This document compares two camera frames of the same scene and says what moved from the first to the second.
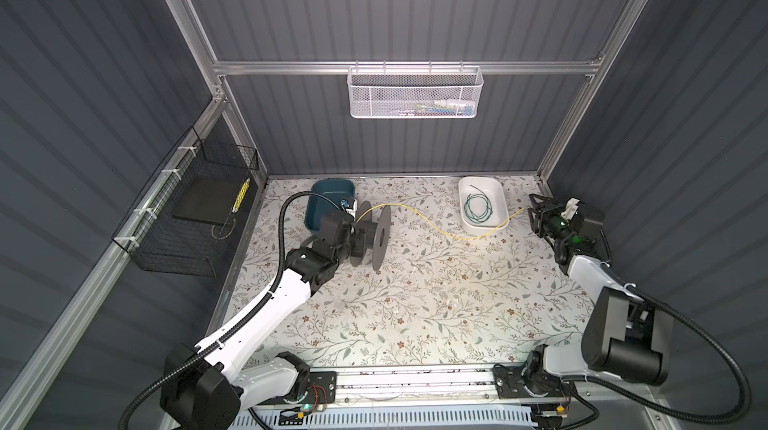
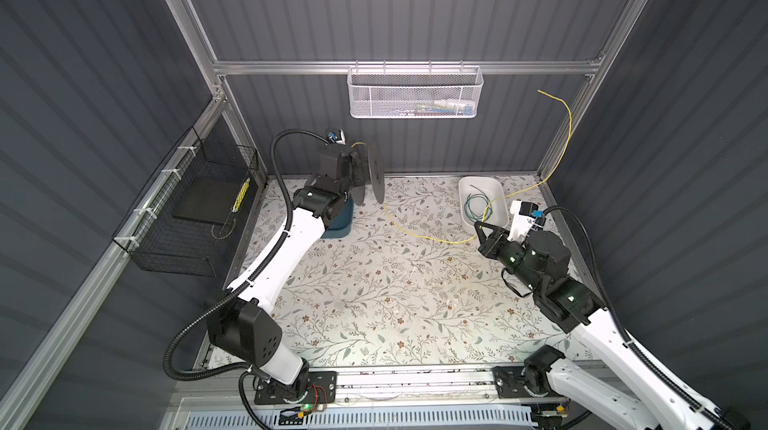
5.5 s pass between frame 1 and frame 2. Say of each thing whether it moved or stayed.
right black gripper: moved
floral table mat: stayed
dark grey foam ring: moved
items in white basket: stayed
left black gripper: moved
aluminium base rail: stayed
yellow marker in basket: stayed
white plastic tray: stayed
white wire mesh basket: stayed
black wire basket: stayed
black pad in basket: stayed
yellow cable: moved
